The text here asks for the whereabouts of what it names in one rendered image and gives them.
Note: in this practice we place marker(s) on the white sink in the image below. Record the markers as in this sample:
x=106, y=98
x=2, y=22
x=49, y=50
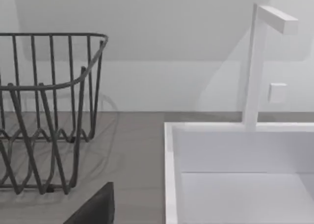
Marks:
x=220, y=184

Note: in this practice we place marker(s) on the tall white tap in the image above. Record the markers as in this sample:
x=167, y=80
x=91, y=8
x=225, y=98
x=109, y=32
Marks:
x=255, y=62

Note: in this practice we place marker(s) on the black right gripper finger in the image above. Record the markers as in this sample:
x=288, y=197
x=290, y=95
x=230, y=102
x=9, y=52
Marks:
x=98, y=206

